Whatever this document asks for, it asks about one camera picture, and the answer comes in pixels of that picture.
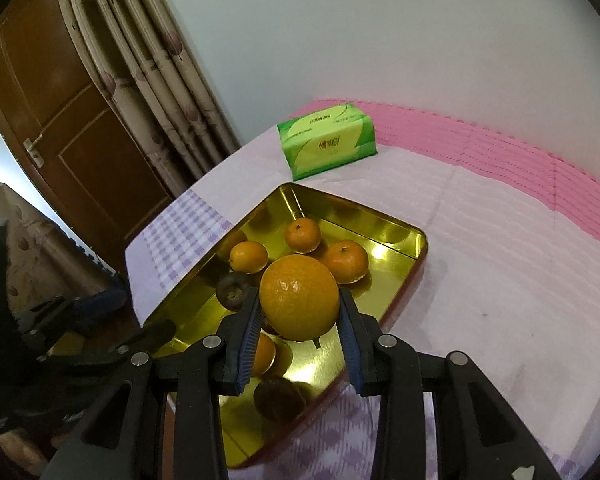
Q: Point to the gold metal tin box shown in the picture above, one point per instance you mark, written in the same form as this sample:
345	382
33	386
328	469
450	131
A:
390	245

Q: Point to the pink foam mat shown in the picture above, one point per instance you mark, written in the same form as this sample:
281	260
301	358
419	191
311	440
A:
505	155

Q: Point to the dark brown mangosteen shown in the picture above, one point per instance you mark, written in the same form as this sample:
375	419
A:
278	397
232	290

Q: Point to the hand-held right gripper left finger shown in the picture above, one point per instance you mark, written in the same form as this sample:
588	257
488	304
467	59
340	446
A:
247	355

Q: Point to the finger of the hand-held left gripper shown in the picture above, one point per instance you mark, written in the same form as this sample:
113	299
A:
145	337
100	301

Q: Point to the green tissue pack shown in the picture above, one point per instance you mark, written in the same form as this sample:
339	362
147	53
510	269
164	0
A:
325	140

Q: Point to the purple checked white tablecloth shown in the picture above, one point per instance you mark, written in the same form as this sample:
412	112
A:
480	270

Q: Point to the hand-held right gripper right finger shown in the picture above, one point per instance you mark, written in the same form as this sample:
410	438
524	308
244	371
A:
354	355

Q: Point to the beige patterned curtain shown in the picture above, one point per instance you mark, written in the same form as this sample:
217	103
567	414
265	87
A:
145	60

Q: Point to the brown wooden door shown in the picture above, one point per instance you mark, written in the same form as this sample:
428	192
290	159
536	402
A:
80	135

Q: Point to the orange mandarin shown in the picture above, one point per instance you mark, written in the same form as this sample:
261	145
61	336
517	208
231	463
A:
302	235
346	260
300	297
248	256
264	352

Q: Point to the beige printed cloth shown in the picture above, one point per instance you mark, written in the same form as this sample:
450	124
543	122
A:
35	230

